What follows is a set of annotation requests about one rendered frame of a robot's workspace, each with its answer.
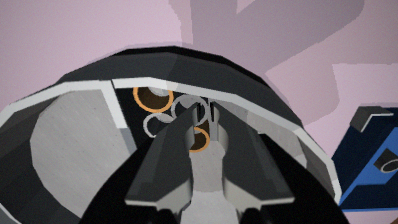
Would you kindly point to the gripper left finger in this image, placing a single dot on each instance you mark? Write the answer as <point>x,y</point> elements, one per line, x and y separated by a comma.
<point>158,175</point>

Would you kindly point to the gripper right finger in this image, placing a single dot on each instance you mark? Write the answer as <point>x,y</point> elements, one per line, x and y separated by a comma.
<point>257,172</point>

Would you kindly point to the bronze bushing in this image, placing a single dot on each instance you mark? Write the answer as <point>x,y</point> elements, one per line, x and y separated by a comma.
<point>202,139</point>
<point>151,102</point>

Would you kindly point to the steel bushing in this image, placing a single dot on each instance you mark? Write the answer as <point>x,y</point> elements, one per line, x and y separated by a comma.
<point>177,108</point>
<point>152,125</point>
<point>387,157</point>

